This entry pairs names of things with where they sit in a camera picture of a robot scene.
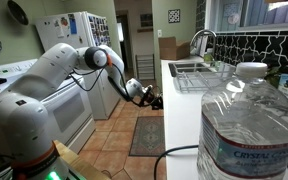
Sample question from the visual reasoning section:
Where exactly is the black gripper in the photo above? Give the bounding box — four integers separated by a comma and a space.
139, 84, 164, 111

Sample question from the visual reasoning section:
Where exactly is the patterned floor rug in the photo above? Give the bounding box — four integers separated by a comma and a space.
128, 115, 166, 158

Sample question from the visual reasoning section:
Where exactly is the metal shelf rack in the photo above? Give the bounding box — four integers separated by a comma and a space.
135, 53, 156, 81

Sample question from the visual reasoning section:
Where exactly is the steel kitchen sink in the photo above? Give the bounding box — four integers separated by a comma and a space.
167, 61, 218, 78

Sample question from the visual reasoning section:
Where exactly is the brown cardboard box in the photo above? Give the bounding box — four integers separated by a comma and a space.
158, 36, 191, 61

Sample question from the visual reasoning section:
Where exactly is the chrome kitchen faucet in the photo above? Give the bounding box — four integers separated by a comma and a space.
189, 29, 218, 63

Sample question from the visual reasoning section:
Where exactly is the dark framed hallway picture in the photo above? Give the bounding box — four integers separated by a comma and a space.
139, 12, 154, 28

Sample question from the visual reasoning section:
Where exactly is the white oven stove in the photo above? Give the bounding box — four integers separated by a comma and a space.
0, 59, 97, 155

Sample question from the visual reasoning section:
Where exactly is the large clear water bottle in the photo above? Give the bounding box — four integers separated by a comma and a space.
196, 61, 288, 180

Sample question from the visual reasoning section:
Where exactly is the robot cart with green light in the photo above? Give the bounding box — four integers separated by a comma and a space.
52, 139, 112, 180

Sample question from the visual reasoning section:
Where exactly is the white refrigerator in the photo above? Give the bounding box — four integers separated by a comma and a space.
34, 11, 122, 121

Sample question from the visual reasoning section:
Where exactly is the kitchen window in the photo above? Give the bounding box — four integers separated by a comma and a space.
209, 0, 288, 33

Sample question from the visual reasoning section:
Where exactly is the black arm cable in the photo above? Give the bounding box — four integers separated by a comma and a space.
68, 63, 155, 108

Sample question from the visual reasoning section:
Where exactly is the white wire dish rack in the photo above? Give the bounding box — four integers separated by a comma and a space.
174, 62, 237, 93

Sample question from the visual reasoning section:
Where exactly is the black counter cable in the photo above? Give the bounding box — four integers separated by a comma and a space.
153, 144, 200, 180

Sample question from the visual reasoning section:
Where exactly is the black white patterned wall art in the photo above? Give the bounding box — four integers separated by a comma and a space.
167, 8, 181, 24

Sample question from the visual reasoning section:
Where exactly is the black pan on wall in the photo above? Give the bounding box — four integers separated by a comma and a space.
6, 0, 30, 27

